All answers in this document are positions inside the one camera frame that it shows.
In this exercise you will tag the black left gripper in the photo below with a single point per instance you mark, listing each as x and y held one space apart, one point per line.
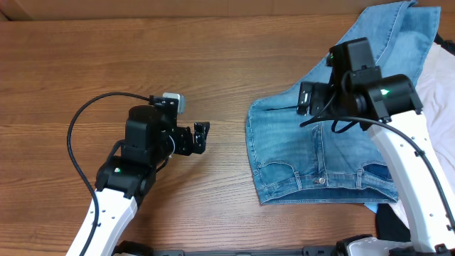
185 145

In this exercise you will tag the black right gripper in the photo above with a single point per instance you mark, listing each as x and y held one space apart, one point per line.
319 94

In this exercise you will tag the light blue denim jeans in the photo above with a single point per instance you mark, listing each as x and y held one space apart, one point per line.
293 161

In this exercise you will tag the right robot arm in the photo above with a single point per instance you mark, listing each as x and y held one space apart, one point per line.
391 112

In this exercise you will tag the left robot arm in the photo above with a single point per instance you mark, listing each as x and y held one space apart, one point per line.
122 182

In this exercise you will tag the beige cloth garment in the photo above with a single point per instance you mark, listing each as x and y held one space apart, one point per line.
435 88

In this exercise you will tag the light blue cloth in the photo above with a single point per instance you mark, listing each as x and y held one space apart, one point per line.
372 206

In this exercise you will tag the black cloth garment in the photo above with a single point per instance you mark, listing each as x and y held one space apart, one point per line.
391 221

